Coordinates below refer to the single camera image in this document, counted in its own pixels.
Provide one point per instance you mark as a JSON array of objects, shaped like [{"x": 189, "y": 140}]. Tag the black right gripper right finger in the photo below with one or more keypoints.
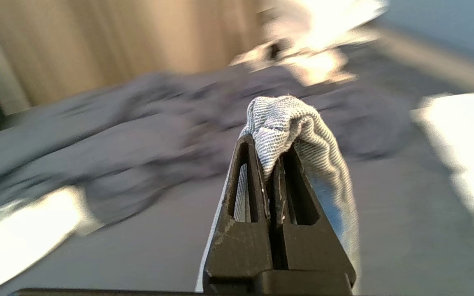
[{"x": 311, "y": 246}]

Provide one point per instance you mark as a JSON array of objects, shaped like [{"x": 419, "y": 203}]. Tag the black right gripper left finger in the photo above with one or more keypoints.
[{"x": 239, "y": 246}]

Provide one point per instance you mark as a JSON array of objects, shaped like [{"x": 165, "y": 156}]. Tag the light blue denim jeans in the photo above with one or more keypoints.
[{"x": 303, "y": 131}]

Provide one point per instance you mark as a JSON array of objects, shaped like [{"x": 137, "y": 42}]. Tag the dark blue crumpled duvet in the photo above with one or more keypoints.
[{"x": 179, "y": 135}]

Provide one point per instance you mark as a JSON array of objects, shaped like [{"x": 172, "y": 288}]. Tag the cream jacket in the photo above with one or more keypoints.
[{"x": 311, "y": 61}]

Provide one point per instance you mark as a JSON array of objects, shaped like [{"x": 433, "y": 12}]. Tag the white shirt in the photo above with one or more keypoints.
[{"x": 327, "y": 16}]

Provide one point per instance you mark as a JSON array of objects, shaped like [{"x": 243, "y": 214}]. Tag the beige curtain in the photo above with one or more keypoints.
[{"x": 117, "y": 41}]

